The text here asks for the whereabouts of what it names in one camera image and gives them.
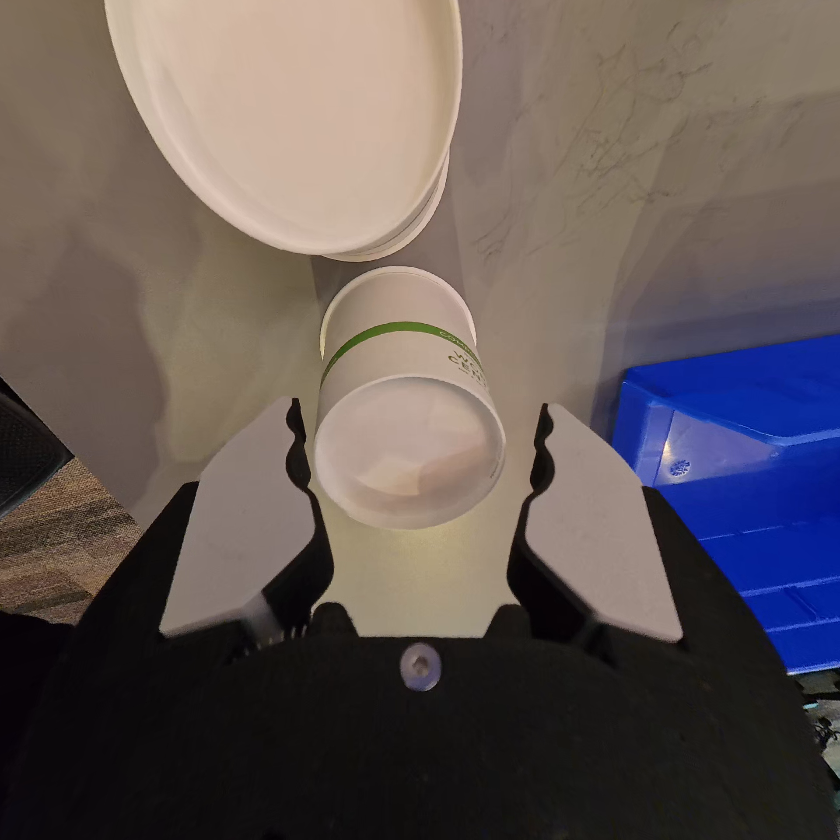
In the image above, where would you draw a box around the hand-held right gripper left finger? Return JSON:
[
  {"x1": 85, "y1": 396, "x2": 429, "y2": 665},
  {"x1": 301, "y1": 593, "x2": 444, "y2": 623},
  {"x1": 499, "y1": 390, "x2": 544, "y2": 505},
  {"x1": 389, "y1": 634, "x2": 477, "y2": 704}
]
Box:
[{"x1": 159, "y1": 397, "x2": 337, "y2": 642}]

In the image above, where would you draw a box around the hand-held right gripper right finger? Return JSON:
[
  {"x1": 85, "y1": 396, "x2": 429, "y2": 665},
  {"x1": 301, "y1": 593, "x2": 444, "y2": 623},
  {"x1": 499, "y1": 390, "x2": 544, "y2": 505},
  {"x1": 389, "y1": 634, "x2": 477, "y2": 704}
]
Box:
[{"x1": 507, "y1": 402, "x2": 685, "y2": 657}]

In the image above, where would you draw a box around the white paper cup green stripe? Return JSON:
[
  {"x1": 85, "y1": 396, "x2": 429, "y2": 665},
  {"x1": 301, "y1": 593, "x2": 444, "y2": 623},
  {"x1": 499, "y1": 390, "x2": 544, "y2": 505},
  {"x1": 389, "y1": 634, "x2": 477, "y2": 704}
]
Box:
[{"x1": 312, "y1": 266, "x2": 508, "y2": 531}]

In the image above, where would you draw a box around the white marble desk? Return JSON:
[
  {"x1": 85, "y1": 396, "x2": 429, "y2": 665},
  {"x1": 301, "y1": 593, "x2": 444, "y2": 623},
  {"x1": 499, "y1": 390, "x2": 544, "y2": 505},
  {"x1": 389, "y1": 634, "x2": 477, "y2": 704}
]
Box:
[{"x1": 0, "y1": 0, "x2": 840, "y2": 641}]

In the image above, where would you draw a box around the blue plastic bin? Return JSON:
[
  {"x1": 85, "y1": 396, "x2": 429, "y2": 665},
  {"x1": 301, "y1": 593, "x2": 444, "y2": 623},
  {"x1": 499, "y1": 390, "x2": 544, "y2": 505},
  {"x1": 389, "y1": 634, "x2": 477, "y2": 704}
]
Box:
[{"x1": 610, "y1": 340, "x2": 840, "y2": 677}]

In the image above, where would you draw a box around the black mesh office chair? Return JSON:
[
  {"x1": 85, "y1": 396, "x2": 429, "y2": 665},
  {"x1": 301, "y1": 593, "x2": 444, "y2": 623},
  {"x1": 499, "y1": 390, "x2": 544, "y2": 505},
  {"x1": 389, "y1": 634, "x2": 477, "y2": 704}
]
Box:
[{"x1": 0, "y1": 375, "x2": 74, "y2": 521}]

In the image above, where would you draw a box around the white paper plate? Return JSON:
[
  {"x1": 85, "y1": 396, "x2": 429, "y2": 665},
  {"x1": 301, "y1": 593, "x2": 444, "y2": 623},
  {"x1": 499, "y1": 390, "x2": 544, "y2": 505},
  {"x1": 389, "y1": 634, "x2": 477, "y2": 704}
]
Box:
[
  {"x1": 104, "y1": 0, "x2": 462, "y2": 258},
  {"x1": 315, "y1": 147, "x2": 455, "y2": 265}
]

